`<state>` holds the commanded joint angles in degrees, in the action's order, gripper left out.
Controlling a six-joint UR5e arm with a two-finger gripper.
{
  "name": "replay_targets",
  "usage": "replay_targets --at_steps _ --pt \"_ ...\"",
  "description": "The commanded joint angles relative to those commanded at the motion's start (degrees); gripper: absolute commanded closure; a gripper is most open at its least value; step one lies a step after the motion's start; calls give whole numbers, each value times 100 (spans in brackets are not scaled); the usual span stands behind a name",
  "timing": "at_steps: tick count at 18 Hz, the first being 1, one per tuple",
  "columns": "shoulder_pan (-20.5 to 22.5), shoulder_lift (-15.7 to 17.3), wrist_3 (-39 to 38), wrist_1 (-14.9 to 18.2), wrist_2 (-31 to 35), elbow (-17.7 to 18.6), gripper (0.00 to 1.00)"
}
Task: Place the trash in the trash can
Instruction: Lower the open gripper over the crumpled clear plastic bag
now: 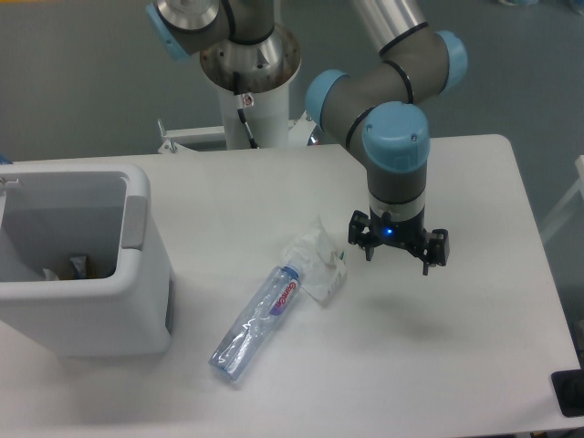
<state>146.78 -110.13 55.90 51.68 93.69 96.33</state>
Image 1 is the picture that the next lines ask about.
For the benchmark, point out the trash inside the can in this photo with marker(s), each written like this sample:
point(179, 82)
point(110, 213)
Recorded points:
point(79, 267)

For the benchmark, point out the clear plastic water bottle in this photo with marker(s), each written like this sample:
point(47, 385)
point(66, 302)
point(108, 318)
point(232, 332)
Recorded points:
point(259, 318)

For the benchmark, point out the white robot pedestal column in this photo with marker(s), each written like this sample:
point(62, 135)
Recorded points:
point(267, 118)

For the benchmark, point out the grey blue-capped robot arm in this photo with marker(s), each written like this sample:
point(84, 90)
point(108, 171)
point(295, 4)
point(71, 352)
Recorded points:
point(250, 59)

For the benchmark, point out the white pedestal base frame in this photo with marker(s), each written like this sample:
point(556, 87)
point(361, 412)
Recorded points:
point(301, 132)

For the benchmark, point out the white frame at right edge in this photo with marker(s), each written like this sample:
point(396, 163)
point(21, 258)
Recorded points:
point(565, 208)

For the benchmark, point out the black object at table edge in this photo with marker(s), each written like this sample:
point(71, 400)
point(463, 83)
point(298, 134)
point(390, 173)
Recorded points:
point(568, 386)

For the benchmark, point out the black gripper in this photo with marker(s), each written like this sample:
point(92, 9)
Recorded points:
point(432, 248)

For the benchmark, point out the white trash can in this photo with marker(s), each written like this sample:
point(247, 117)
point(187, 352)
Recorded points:
point(50, 212)

